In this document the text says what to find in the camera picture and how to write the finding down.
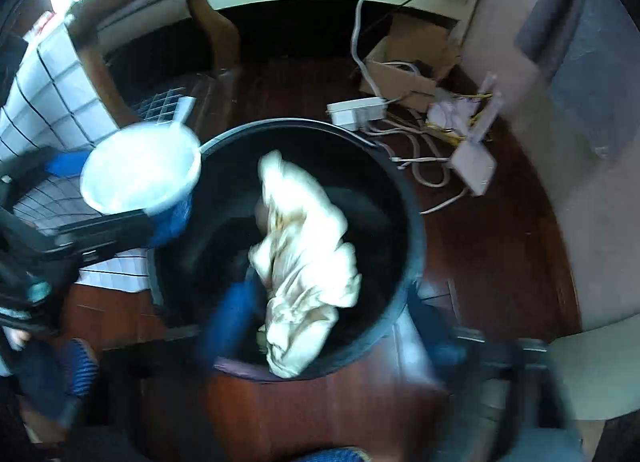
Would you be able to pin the white round seat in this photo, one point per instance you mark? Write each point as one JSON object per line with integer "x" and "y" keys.
{"x": 595, "y": 367}

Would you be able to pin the white paper cup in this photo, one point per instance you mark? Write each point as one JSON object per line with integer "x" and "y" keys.
{"x": 140, "y": 170}

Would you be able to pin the grey hanging cloth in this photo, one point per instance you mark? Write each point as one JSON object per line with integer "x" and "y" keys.
{"x": 590, "y": 67}

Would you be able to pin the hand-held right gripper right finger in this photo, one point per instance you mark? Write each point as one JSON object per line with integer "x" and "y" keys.
{"x": 440, "y": 337}

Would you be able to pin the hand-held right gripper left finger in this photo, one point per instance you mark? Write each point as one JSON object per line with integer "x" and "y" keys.
{"x": 230, "y": 314}

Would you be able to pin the black trash bin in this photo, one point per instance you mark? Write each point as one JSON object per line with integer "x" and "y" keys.
{"x": 210, "y": 202}

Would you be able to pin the cream tissue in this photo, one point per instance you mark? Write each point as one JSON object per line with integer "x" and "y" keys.
{"x": 300, "y": 252}

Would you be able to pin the crumpled pale paper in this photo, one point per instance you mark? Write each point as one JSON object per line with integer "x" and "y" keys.
{"x": 447, "y": 112}

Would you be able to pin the person's left forearm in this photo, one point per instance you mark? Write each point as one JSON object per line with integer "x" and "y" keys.
{"x": 75, "y": 367}

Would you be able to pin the white grid tablecloth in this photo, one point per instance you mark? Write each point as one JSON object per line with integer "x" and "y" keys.
{"x": 50, "y": 82}

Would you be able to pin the cardboard box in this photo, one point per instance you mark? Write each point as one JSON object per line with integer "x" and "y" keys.
{"x": 395, "y": 77}

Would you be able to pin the white router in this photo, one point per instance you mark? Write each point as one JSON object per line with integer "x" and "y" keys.
{"x": 472, "y": 162}

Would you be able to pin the white power strip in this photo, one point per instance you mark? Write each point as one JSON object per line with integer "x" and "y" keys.
{"x": 357, "y": 110}

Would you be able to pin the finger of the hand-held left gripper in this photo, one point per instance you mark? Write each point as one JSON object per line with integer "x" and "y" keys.
{"x": 167, "y": 224}
{"x": 65, "y": 163}

